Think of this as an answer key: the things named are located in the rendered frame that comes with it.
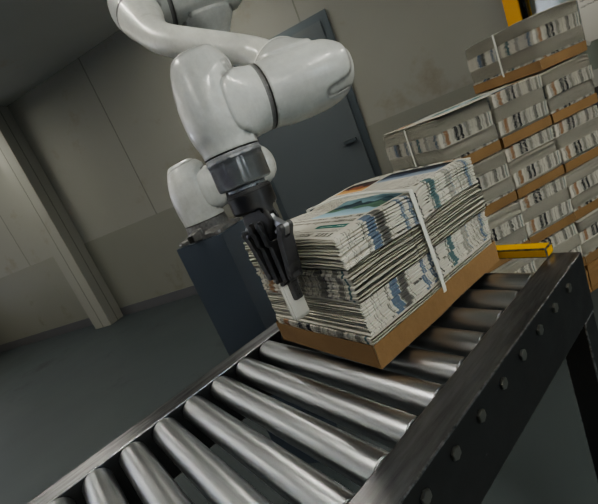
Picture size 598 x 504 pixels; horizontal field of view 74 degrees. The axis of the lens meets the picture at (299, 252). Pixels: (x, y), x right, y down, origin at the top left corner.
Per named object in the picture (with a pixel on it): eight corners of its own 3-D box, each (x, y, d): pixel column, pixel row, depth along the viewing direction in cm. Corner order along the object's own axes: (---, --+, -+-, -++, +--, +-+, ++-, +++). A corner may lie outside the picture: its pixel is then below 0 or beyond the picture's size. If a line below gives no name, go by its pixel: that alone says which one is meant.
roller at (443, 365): (273, 339, 92) (288, 349, 94) (460, 385, 54) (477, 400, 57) (283, 320, 94) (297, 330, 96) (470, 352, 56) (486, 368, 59)
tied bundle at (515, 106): (442, 160, 200) (429, 115, 195) (486, 139, 208) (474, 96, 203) (504, 150, 165) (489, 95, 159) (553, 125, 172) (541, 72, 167)
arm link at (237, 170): (241, 151, 68) (255, 184, 70) (196, 168, 63) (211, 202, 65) (269, 136, 61) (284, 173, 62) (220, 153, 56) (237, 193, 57)
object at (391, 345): (334, 302, 92) (328, 286, 91) (440, 317, 69) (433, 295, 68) (282, 339, 84) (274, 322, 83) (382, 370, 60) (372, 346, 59)
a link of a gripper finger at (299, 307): (293, 276, 68) (295, 276, 67) (308, 311, 69) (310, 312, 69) (280, 284, 66) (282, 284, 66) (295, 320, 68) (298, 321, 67)
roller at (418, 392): (260, 365, 90) (277, 354, 93) (445, 434, 52) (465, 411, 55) (253, 346, 89) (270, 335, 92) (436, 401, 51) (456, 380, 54)
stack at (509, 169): (357, 382, 198) (294, 231, 179) (525, 278, 228) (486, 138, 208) (401, 422, 162) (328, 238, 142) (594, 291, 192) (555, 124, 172)
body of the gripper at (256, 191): (278, 173, 62) (300, 227, 64) (251, 184, 69) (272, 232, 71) (240, 189, 58) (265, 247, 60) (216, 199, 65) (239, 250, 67)
